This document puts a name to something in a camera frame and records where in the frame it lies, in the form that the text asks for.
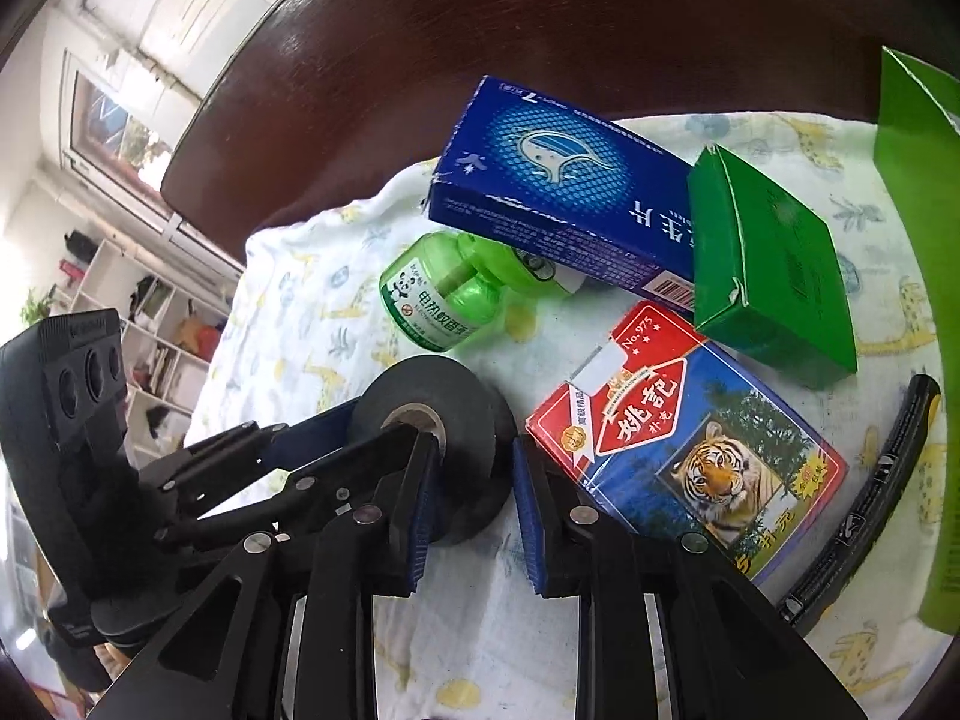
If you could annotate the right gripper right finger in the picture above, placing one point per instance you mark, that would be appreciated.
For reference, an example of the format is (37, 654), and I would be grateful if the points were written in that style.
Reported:
(653, 608)

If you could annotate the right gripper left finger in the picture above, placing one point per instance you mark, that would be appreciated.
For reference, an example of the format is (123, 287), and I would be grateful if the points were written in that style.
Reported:
(283, 628)

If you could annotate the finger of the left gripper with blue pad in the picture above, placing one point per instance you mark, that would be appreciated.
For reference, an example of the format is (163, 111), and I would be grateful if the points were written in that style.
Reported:
(297, 445)

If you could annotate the black electrical tape roll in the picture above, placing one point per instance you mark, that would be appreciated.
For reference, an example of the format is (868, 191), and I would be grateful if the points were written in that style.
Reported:
(474, 428)

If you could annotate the tiger playing card box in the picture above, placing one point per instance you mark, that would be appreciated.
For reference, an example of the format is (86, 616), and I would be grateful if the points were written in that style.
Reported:
(669, 434)

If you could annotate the green mosquito liquid bottle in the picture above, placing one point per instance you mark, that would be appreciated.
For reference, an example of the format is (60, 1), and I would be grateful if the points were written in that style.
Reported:
(448, 285)

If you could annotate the blue medicine box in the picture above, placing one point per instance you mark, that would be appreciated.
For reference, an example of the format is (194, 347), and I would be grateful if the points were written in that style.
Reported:
(545, 177)

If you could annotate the white shelf unit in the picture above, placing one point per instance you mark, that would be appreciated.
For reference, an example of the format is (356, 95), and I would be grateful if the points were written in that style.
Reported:
(168, 335)

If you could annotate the black green pen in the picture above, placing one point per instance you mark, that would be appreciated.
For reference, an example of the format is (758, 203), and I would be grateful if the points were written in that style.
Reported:
(862, 525)

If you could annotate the small green carton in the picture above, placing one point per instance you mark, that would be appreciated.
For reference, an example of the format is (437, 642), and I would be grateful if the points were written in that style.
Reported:
(766, 273)

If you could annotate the dark brown wooden board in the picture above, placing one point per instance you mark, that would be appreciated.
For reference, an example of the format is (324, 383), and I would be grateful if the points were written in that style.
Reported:
(326, 99)

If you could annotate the window with frame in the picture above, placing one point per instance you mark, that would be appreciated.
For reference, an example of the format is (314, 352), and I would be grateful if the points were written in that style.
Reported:
(110, 148)

